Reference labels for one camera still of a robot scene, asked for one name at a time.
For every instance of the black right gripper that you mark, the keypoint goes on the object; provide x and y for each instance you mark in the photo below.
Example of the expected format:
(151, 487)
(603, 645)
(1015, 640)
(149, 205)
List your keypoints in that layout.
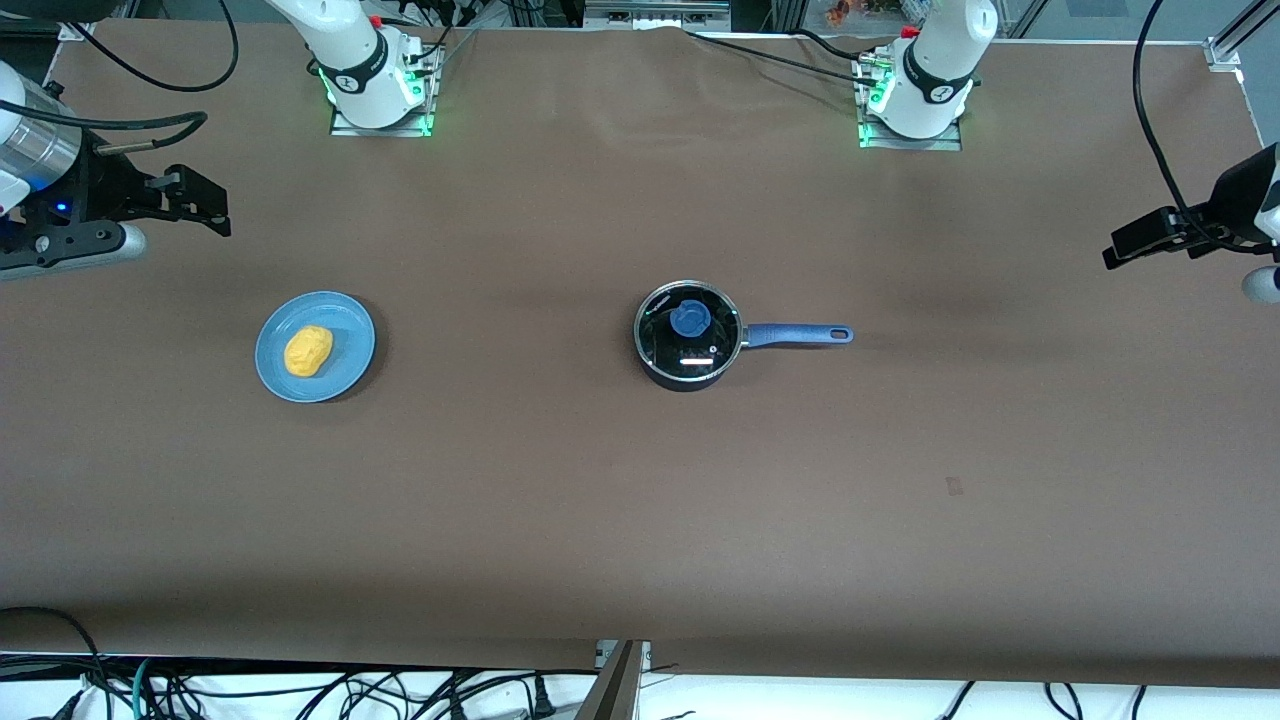
(103, 187)

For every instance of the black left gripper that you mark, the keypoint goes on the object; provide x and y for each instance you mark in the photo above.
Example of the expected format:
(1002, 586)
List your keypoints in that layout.
(1236, 193)

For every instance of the glass lid with blue knob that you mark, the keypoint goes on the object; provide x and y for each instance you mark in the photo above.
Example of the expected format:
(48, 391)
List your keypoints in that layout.
(690, 330)

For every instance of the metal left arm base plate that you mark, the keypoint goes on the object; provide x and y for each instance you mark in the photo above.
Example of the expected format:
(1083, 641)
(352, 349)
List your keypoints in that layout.
(900, 142)

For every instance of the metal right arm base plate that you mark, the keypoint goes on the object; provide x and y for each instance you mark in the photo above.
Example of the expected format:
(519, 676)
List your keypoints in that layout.
(345, 128)

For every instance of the black power plug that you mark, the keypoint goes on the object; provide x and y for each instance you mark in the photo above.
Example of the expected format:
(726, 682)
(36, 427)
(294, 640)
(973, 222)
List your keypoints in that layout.
(542, 698)

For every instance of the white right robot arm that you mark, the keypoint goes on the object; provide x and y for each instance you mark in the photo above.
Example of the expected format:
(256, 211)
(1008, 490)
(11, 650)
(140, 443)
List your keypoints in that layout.
(350, 50)

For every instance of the metal rail fixture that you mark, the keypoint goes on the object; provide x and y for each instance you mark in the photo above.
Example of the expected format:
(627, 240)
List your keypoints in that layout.
(655, 14)

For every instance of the aluminium corner bracket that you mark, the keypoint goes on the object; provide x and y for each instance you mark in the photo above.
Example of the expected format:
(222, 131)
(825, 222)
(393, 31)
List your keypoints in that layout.
(75, 30)
(1225, 50)

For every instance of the blue round plate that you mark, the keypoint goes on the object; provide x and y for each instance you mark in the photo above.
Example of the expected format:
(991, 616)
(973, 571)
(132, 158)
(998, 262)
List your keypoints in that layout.
(350, 365)

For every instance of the yellow potato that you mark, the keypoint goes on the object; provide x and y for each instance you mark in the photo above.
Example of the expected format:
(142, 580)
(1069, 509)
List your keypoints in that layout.
(308, 351)

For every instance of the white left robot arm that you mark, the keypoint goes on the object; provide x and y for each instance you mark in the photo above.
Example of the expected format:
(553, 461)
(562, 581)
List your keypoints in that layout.
(935, 70)

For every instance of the aluminium profile bar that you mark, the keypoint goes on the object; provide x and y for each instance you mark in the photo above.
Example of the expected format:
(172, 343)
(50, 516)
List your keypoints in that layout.
(612, 690)

